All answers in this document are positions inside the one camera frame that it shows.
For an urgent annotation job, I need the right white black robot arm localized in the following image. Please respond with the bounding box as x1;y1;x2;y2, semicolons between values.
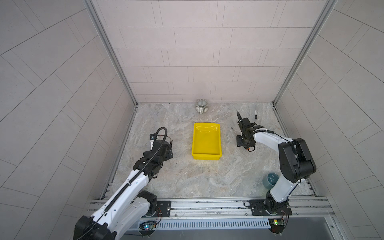
237;112;317;216

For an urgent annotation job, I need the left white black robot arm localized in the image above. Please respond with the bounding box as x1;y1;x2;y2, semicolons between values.
73;127;173;240

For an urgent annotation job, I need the yellow plastic bin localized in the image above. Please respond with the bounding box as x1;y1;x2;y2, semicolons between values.
191;123;222;161

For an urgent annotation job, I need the ribbed white ceramic cup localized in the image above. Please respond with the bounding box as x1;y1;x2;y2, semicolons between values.
196;99;208;115

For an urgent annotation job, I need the teal ceramic bowl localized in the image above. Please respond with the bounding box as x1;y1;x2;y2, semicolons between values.
262;173;279;190

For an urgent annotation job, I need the left green circuit board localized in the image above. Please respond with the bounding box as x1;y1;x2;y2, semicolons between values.
139;221;157;231

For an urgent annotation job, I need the right circuit board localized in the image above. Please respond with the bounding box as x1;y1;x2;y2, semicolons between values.
269;219;286;234

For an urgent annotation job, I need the aluminium mounting rail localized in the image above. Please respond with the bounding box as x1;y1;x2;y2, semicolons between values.
86;196;335;222

